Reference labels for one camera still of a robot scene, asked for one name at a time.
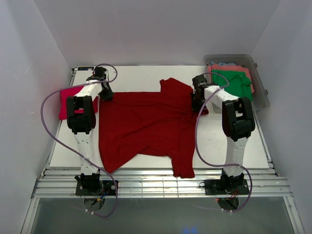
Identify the dark red t shirt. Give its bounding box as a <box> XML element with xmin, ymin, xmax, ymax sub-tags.
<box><xmin>98</xmin><ymin>78</ymin><xmax>198</xmax><ymax>178</ymax></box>

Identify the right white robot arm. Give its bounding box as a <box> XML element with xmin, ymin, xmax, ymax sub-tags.
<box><xmin>192</xmin><ymin>74</ymin><xmax>255</xmax><ymax>195</ymax></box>

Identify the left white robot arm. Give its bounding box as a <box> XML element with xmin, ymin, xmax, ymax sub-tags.
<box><xmin>66</xmin><ymin>67</ymin><xmax>114</xmax><ymax>195</ymax></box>

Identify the blue label sticker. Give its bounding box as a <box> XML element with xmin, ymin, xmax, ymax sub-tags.
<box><xmin>77</xmin><ymin>66</ymin><xmax>94</xmax><ymax>71</ymax></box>

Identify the light blue t shirt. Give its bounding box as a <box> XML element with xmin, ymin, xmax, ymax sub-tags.
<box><xmin>209</xmin><ymin>61</ymin><xmax>236</xmax><ymax>66</ymax></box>

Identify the folded pink red t shirt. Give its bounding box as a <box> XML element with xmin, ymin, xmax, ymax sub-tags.
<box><xmin>58</xmin><ymin>87</ymin><xmax>98</xmax><ymax>120</ymax></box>

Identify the salmon pink t shirt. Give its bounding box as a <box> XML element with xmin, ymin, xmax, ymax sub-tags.
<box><xmin>207</xmin><ymin>65</ymin><xmax>254</xmax><ymax>93</ymax></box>

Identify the green t shirt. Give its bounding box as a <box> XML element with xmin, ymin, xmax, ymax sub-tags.
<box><xmin>211</xmin><ymin>70</ymin><xmax>253</xmax><ymax>101</ymax></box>

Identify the clear plastic bin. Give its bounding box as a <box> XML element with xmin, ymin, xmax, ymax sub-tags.
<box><xmin>204</xmin><ymin>54</ymin><xmax>270</xmax><ymax>112</ymax></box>

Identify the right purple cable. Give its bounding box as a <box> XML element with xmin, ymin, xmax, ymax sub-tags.
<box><xmin>194</xmin><ymin>72</ymin><xmax>253</xmax><ymax>213</ymax></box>

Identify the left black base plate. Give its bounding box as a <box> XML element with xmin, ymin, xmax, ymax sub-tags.
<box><xmin>75</xmin><ymin>180</ymin><xmax>119</xmax><ymax>196</ymax></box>

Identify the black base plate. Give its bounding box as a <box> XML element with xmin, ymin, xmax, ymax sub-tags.
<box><xmin>75</xmin><ymin>180</ymin><xmax>119</xmax><ymax>196</ymax></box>
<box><xmin>199</xmin><ymin>179</ymin><xmax>250</xmax><ymax>195</ymax></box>

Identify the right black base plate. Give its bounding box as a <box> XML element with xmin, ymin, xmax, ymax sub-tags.
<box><xmin>199</xmin><ymin>179</ymin><xmax>250</xmax><ymax>195</ymax></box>

